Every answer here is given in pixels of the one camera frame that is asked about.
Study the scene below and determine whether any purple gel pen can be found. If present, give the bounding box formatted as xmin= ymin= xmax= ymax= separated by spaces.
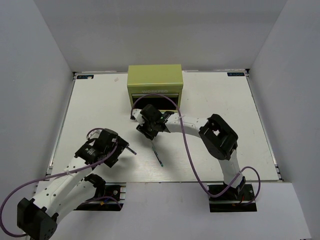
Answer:
xmin=126 ymin=147 xmax=137 ymax=155

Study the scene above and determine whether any green gel pen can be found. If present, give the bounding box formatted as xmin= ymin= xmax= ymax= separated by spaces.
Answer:
xmin=151 ymin=146 xmax=164 ymax=167

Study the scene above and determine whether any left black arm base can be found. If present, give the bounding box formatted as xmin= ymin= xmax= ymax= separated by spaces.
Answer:
xmin=75 ymin=173 xmax=126 ymax=212

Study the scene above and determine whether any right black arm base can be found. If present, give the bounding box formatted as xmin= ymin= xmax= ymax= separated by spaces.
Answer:
xmin=209 ymin=184 xmax=257 ymax=213

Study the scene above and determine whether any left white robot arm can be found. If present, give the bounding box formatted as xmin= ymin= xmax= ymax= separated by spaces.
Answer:
xmin=17 ymin=128 xmax=129 ymax=240

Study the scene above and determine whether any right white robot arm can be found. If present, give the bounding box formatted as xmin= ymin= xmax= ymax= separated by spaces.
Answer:
xmin=131 ymin=104 xmax=246 ymax=200

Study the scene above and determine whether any green metal tool chest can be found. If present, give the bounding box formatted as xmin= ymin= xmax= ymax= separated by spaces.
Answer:
xmin=127 ymin=64 xmax=184 ymax=98

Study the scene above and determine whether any left blue corner label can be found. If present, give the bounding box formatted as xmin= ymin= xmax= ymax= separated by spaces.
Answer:
xmin=76 ymin=74 xmax=94 ymax=80

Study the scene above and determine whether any blue corner label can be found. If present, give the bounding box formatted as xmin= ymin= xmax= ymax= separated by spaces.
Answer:
xmin=76 ymin=74 xmax=94 ymax=80
xmin=227 ymin=72 xmax=245 ymax=77

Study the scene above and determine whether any right blue corner label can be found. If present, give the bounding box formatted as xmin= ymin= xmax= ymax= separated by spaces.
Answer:
xmin=227 ymin=72 xmax=245 ymax=77

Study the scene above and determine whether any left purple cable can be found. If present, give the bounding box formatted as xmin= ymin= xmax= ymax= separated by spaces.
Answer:
xmin=0 ymin=127 xmax=118 ymax=237

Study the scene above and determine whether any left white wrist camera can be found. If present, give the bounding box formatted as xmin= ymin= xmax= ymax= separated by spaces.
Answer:
xmin=86 ymin=129 xmax=101 ymax=140

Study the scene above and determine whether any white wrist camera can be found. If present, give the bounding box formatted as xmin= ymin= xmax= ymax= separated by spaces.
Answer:
xmin=130 ymin=108 xmax=145 ymax=126
xmin=86 ymin=129 xmax=101 ymax=140

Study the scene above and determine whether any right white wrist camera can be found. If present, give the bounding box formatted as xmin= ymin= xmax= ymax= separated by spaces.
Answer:
xmin=130 ymin=108 xmax=145 ymax=126

